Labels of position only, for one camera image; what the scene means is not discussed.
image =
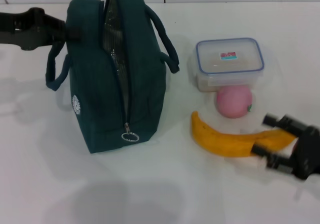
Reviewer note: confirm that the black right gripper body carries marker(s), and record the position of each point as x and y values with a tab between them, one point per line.
308	154

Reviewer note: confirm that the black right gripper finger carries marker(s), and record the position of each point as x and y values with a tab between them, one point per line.
277	161
282	124

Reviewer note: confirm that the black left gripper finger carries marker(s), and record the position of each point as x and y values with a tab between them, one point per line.
57	25
72	34

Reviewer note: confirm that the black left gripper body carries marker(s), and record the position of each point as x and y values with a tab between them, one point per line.
27	29

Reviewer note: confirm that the pink toy peach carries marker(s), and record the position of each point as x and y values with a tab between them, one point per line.
231	102

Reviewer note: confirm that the yellow banana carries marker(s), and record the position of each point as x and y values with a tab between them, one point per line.
220	142

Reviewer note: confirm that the clear plastic food container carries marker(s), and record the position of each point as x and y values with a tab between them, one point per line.
227	64

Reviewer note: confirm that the dark teal insulated lunch bag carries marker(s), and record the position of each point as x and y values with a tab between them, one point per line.
145	84

